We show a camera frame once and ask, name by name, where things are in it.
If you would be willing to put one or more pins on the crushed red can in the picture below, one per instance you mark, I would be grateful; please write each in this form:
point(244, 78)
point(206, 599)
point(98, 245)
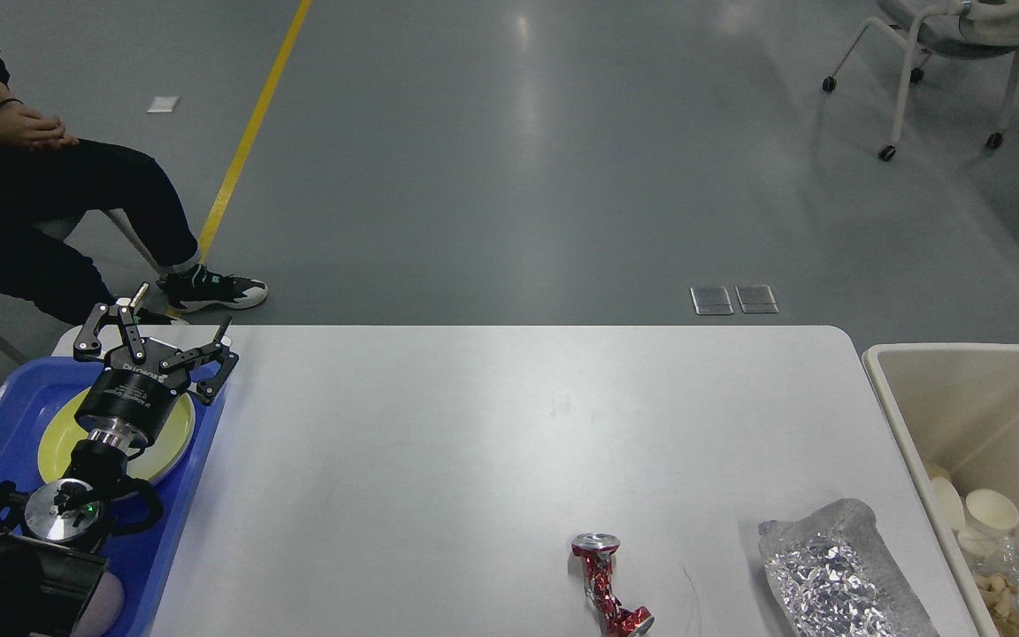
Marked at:
point(596, 551)

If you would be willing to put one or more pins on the yellow plastic plate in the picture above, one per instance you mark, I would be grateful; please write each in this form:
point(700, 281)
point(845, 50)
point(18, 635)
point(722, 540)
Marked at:
point(63, 432)

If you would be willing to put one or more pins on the white wheeled chair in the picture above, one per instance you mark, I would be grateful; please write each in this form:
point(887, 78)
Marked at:
point(952, 29)

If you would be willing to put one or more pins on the floor outlet cover plate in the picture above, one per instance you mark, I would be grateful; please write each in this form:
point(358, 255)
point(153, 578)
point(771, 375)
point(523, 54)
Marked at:
point(757, 299)

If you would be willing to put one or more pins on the pink mug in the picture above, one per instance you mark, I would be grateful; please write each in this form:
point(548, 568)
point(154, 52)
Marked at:
point(103, 609)

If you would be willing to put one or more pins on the blue plastic tray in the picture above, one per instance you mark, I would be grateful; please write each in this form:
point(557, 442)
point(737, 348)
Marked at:
point(29, 398)

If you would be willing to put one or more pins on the white paper cup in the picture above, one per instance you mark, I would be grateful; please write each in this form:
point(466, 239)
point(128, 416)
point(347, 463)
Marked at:
point(990, 517)
point(949, 504)

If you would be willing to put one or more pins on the beige plastic bin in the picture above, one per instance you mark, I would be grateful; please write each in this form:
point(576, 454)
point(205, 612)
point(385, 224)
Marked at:
point(955, 405)

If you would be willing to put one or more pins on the aluminium foil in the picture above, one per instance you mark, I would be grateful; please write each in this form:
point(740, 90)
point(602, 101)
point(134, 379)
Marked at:
point(1005, 560)

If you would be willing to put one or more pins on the seated person in black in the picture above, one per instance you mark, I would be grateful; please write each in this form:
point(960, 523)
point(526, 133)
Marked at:
point(46, 173)

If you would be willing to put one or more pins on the brown paper ball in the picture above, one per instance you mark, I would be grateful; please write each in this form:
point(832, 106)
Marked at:
point(1000, 593)

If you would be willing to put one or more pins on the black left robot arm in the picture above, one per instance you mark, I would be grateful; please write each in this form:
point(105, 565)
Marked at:
point(100, 456)

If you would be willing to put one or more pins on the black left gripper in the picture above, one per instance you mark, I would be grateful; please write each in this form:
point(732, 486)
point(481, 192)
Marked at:
point(134, 394)

